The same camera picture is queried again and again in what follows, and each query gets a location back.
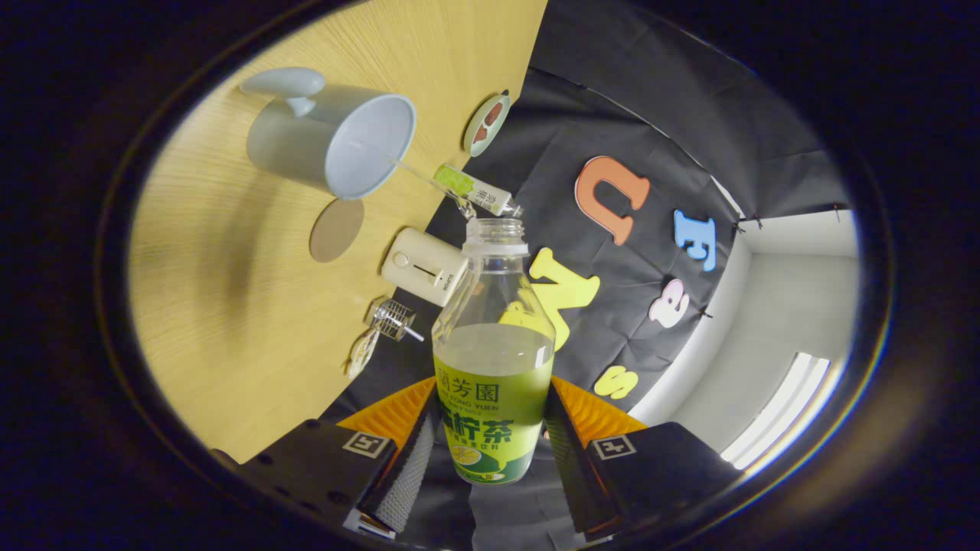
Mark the pale straw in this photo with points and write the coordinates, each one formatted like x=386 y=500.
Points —
x=414 y=335

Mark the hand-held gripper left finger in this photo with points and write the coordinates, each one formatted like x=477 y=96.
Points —
x=409 y=471

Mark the white cup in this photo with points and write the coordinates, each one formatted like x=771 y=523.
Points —
x=306 y=145

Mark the brown meat piece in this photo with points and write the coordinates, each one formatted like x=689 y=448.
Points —
x=481 y=135
x=496 y=114

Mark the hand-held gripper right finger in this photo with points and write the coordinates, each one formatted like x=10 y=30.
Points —
x=570 y=467

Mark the small white label bottle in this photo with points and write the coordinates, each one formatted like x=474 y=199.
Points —
x=478 y=190

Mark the green label juice bottle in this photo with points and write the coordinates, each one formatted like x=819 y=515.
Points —
x=494 y=413

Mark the wooden table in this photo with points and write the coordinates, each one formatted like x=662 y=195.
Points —
x=230 y=321

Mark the white toaster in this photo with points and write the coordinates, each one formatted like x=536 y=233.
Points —
x=421 y=264

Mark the white divided snack dish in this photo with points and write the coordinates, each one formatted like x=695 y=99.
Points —
x=363 y=355

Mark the ceiling light panel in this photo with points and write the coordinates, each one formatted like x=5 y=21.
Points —
x=777 y=413

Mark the pale green small plate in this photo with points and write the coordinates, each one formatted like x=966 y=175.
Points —
x=471 y=141

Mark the round brown coaster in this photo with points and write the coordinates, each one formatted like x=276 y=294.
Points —
x=337 y=230

